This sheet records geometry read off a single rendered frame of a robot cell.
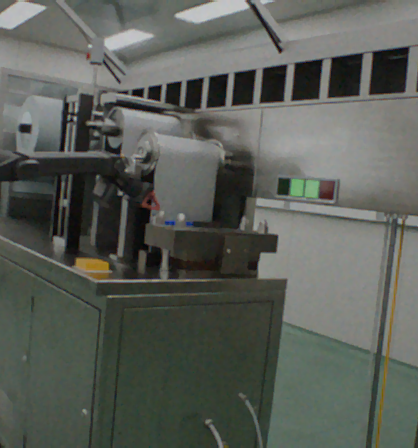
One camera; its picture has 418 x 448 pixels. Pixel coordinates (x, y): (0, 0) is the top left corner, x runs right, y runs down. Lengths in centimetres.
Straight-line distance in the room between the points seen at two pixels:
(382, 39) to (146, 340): 103
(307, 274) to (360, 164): 335
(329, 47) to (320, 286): 326
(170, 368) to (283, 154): 74
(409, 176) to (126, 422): 98
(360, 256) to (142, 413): 317
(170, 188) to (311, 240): 316
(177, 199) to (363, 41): 74
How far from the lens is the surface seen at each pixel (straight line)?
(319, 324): 483
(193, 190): 185
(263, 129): 189
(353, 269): 457
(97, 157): 157
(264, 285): 175
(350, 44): 171
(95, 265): 156
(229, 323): 169
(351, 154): 162
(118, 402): 156
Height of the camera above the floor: 115
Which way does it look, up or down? 3 degrees down
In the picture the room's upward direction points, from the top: 6 degrees clockwise
